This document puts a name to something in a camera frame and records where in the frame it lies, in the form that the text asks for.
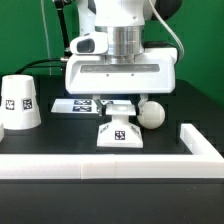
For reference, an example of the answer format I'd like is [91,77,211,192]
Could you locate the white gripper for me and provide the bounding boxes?
[65,48,177,116]

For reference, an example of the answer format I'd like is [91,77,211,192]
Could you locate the white lamp base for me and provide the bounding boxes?
[97,104,143,148]

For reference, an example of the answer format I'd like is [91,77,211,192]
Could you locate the white lamp bulb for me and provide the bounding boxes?
[138,101,165,129]

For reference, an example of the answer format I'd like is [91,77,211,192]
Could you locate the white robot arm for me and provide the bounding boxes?
[52,0,184,115]

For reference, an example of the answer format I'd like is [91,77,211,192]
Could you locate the white lamp hood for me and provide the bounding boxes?
[0,75,41,130]

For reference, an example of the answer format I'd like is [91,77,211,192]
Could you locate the white marker tag sheet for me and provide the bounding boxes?
[51,98,136,115]

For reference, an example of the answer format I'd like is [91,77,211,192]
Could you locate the small white block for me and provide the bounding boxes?
[0,122,4,142]

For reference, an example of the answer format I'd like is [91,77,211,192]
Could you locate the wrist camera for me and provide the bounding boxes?
[70,32,109,55]

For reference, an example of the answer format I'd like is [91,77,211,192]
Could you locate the black cable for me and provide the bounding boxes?
[13,57,74,76]

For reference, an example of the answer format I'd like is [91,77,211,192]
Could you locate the white L-shaped wall fence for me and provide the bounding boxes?
[0,124,224,179]

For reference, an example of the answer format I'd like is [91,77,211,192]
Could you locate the thin grey cable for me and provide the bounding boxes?
[40,0,53,76]

